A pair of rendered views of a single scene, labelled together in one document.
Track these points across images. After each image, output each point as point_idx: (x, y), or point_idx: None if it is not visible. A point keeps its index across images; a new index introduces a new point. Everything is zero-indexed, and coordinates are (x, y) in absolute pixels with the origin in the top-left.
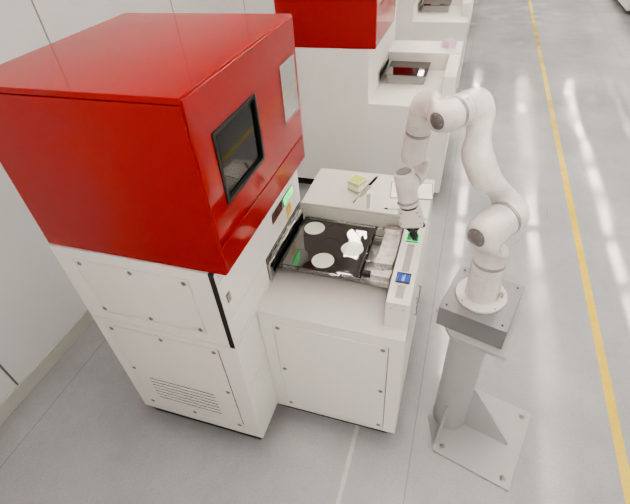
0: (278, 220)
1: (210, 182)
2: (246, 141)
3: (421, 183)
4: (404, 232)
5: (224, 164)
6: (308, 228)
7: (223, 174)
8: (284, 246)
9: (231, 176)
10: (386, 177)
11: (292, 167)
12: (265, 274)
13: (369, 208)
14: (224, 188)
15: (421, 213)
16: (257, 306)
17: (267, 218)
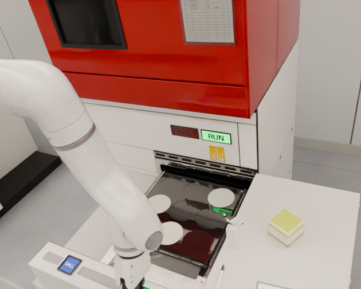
0: (187, 141)
1: (39, 14)
2: (96, 14)
3: (128, 241)
4: (157, 286)
5: (61, 14)
6: (220, 191)
7: (53, 18)
8: (200, 176)
9: (71, 30)
10: (335, 288)
11: (200, 103)
12: (150, 160)
13: (227, 246)
14: (56, 30)
15: (116, 269)
16: (133, 169)
17: (161, 120)
